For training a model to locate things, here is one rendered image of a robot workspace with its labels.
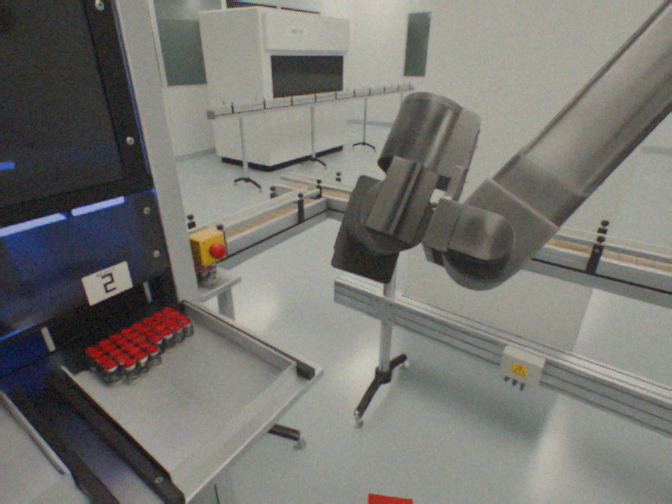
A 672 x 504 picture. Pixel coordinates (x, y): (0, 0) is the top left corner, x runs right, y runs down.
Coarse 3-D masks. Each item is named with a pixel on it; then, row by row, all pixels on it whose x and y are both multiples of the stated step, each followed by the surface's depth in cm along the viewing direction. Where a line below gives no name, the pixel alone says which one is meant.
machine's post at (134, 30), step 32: (128, 0) 68; (128, 32) 69; (128, 64) 71; (160, 96) 77; (160, 128) 78; (160, 160) 80; (160, 192) 82; (192, 256) 93; (192, 288) 95; (224, 480) 126
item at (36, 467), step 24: (0, 408) 67; (0, 432) 63; (24, 432) 63; (0, 456) 59; (24, 456) 59; (48, 456) 58; (0, 480) 56; (24, 480) 56; (48, 480) 56; (72, 480) 54
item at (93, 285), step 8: (120, 264) 79; (96, 272) 75; (104, 272) 76; (120, 272) 79; (128, 272) 80; (88, 280) 74; (96, 280) 75; (104, 280) 77; (120, 280) 79; (128, 280) 81; (88, 288) 75; (96, 288) 76; (120, 288) 80; (128, 288) 81; (88, 296) 75; (96, 296) 76; (104, 296) 78
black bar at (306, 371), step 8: (192, 304) 92; (208, 312) 89; (224, 320) 86; (240, 328) 84; (248, 336) 81; (264, 344) 79; (280, 352) 77; (296, 360) 75; (304, 368) 73; (312, 368) 73; (304, 376) 73; (312, 376) 73
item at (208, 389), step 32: (192, 320) 89; (192, 352) 80; (224, 352) 80; (256, 352) 78; (96, 384) 72; (128, 384) 72; (160, 384) 72; (192, 384) 72; (224, 384) 72; (256, 384) 72; (288, 384) 72; (128, 416) 66; (160, 416) 65; (192, 416) 65; (224, 416) 65; (160, 448) 60; (192, 448) 60
